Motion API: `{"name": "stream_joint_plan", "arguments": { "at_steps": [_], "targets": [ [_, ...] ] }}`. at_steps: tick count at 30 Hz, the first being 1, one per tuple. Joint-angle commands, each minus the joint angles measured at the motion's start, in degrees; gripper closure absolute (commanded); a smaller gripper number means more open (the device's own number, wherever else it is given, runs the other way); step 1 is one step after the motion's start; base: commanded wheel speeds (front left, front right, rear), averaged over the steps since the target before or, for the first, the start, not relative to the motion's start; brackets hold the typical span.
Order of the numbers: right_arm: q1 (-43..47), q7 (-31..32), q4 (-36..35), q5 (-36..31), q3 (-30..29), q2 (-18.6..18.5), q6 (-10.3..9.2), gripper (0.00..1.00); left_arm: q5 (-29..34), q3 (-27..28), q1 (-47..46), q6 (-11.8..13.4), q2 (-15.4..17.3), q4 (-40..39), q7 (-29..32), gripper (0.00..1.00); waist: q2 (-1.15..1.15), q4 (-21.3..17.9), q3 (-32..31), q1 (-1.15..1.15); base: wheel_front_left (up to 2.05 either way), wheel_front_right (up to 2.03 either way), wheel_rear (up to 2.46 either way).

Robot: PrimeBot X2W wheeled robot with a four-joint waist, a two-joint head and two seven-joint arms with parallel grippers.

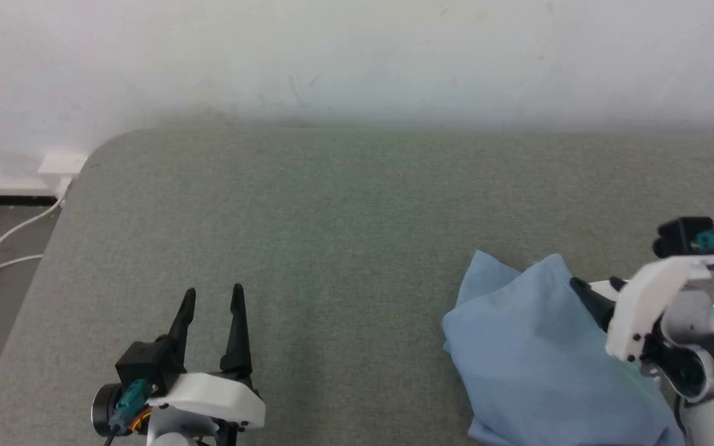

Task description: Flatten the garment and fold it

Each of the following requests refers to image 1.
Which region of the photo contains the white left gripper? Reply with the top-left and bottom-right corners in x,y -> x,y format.
145,283 -> 267,446

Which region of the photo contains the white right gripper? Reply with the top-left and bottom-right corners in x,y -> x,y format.
569,253 -> 714,364

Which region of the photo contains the blue shirt with white collar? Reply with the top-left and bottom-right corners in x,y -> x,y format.
442,250 -> 686,446

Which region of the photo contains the teal left camera cable plug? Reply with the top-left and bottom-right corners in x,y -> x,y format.
109,379 -> 151,435

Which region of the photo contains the short white power cable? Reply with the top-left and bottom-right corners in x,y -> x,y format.
0,253 -> 44,274

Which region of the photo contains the long white power cable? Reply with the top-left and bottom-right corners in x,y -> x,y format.
0,178 -> 73,284

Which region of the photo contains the white wall socket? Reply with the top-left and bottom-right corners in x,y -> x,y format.
37,152 -> 89,198

